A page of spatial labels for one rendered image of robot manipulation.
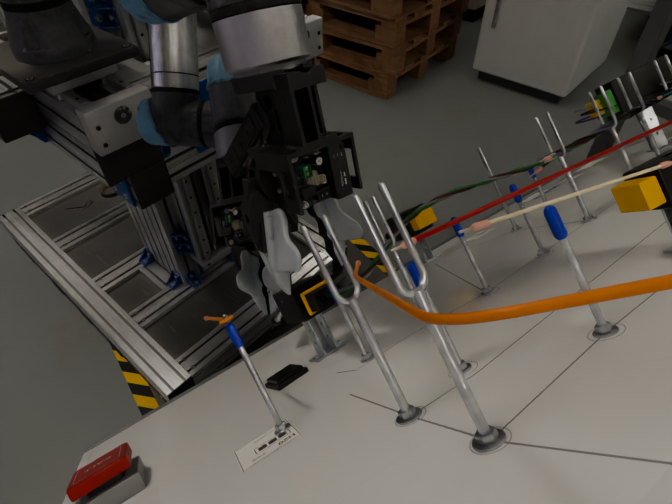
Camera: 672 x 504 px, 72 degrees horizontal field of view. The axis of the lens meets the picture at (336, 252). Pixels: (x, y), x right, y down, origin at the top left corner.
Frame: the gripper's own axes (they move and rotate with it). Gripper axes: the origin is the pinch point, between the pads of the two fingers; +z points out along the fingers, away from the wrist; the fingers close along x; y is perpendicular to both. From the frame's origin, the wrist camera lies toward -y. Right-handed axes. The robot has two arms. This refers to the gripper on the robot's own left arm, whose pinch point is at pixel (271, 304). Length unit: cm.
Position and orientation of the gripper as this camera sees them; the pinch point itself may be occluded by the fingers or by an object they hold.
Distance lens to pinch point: 65.1
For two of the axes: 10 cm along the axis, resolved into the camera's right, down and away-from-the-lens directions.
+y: -2.8, -0.7, -9.6
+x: 9.5, -1.8, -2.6
